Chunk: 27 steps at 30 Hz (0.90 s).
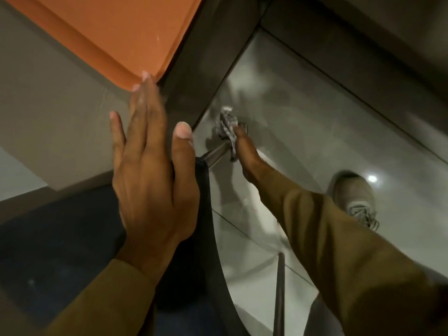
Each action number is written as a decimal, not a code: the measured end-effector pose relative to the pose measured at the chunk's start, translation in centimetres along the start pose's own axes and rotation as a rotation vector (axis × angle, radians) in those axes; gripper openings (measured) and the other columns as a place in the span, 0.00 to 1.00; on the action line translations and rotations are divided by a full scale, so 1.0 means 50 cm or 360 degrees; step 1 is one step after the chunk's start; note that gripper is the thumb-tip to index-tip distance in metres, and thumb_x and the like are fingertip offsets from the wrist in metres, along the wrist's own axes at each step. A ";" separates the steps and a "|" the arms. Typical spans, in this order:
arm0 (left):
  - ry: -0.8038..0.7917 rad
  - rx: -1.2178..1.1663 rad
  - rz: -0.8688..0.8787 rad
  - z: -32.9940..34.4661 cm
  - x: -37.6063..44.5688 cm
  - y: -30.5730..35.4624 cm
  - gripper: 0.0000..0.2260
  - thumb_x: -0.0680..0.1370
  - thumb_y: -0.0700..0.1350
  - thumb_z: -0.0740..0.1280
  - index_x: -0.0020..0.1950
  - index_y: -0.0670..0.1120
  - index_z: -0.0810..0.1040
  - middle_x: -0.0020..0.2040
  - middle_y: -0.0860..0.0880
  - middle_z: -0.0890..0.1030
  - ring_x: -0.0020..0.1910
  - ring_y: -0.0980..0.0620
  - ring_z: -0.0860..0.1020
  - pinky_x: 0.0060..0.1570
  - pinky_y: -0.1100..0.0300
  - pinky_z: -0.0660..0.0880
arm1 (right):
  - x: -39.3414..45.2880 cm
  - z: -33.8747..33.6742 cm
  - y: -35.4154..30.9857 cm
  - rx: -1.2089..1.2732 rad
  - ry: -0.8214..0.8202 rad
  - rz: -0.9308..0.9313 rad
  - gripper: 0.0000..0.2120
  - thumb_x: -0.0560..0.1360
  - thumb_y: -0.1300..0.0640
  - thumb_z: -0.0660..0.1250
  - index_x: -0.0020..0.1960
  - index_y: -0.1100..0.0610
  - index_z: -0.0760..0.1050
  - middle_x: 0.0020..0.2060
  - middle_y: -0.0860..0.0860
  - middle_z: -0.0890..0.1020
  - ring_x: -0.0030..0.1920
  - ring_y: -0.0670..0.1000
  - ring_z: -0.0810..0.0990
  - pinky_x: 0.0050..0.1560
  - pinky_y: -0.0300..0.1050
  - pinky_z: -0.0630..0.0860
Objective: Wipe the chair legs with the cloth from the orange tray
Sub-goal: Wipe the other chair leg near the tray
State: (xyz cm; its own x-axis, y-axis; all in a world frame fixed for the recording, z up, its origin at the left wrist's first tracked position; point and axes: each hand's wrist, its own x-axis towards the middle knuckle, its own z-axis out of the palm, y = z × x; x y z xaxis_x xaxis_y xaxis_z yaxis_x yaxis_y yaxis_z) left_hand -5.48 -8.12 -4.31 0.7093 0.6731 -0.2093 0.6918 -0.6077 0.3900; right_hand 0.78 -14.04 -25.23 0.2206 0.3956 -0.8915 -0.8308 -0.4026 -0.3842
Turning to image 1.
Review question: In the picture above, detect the person's left hand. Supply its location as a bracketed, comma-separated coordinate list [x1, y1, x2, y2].
[109, 71, 201, 287]

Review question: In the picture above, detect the person's right hand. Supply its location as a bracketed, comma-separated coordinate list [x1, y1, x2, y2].
[232, 126, 270, 184]

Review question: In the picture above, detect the grey patterned cleaning cloth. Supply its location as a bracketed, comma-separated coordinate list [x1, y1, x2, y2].
[215, 106, 248, 162]

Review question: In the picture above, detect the person's left forearm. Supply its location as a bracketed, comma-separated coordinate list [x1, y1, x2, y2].
[45, 238, 175, 336]

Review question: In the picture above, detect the person's right forearm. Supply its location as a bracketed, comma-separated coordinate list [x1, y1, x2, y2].
[252, 161, 448, 336]

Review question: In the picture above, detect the taupe desk panel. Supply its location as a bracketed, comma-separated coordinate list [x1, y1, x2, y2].
[0, 0, 170, 193]

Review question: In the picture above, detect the orange plastic panel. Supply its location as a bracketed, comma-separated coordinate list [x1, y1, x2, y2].
[0, 0, 206, 91]

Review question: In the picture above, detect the black chair with metal legs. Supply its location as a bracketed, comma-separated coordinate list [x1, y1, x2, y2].
[0, 140, 286, 336]

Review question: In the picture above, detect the grey laced shoe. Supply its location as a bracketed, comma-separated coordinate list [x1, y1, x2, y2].
[331, 172, 381, 232]

